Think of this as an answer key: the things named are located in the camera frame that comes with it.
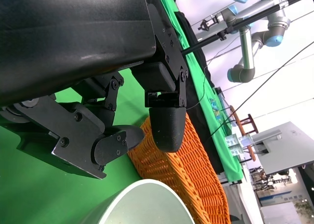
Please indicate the green tablecloth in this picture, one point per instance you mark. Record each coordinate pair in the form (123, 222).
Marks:
(36, 197)

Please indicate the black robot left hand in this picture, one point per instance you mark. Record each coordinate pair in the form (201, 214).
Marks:
(73, 37)

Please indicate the wooden chair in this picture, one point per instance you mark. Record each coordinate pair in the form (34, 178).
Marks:
(252, 122)

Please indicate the grey ceramic bowl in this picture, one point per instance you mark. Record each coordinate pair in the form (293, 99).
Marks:
(147, 204)

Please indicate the black pole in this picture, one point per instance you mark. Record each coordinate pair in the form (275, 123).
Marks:
(257, 17)

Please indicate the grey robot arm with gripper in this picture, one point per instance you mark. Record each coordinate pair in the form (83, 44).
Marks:
(246, 52)

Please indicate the white cabinet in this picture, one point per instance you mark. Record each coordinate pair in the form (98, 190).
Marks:
(289, 145)

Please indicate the black backdrop cloth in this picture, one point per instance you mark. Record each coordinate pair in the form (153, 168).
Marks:
(208, 145)

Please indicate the green cloth with printed logo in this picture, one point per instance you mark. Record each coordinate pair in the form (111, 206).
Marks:
(230, 165)

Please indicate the orange wicker basket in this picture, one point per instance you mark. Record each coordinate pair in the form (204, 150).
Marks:
(191, 180)

